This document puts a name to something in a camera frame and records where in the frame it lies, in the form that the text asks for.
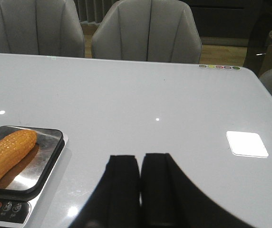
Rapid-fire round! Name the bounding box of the digital kitchen scale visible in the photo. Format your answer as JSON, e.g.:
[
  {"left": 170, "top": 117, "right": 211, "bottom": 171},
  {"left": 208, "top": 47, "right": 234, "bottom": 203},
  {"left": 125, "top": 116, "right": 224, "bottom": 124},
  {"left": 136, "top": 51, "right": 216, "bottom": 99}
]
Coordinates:
[{"left": 0, "top": 128, "right": 68, "bottom": 228}]

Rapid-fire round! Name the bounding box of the dark counter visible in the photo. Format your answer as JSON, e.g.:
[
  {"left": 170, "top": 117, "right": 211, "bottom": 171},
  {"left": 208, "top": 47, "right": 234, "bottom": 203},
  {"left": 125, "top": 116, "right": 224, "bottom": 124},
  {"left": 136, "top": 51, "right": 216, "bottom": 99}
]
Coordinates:
[{"left": 186, "top": 0, "right": 263, "bottom": 47}]

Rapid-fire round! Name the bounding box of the yellow corn cob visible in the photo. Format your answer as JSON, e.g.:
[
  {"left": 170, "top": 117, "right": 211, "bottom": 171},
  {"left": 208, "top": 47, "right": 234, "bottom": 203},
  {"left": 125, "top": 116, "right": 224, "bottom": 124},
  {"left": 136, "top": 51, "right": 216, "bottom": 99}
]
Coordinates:
[{"left": 0, "top": 130, "right": 37, "bottom": 179}]

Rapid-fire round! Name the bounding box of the right grey chair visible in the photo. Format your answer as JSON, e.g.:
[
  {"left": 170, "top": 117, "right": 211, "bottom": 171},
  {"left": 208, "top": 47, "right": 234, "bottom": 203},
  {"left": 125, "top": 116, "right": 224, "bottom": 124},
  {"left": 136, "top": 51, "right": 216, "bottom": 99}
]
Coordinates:
[{"left": 91, "top": 0, "right": 202, "bottom": 64}]

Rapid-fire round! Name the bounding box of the left grey chair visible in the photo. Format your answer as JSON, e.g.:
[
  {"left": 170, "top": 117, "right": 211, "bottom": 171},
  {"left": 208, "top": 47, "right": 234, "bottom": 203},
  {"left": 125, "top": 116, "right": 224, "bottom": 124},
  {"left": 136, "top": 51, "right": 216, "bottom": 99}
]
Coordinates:
[{"left": 0, "top": 0, "right": 85, "bottom": 58}]

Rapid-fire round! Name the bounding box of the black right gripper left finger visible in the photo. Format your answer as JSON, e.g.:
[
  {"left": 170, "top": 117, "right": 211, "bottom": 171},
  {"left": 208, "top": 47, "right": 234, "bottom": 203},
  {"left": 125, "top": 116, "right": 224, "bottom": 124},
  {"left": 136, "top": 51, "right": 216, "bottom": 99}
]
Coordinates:
[{"left": 71, "top": 155, "right": 140, "bottom": 228}]

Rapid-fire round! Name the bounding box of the coloured sticker strip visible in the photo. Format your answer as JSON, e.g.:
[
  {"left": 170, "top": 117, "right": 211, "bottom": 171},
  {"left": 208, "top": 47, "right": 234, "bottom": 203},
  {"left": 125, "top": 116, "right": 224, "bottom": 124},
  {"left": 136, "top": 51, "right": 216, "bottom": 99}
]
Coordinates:
[{"left": 198, "top": 64, "right": 241, "bottom": 71}]

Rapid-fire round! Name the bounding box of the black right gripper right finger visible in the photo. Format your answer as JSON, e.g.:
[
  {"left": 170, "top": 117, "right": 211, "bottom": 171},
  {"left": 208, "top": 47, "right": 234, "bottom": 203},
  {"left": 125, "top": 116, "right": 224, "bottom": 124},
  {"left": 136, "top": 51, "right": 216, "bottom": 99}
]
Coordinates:
[{"left": 141, "top": 153, "right": 250, "bottom": 228}]

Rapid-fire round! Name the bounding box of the grey chair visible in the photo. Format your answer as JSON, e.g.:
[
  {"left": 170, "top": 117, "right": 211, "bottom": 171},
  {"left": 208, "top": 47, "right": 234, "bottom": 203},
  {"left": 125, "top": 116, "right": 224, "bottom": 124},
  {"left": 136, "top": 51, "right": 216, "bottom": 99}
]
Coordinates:
[
  {"left": 0, "top": 0, "right": 85, "bottom": 58},
  {"left": 91, "top": 0, "right": 202, "bottom": 64}
]

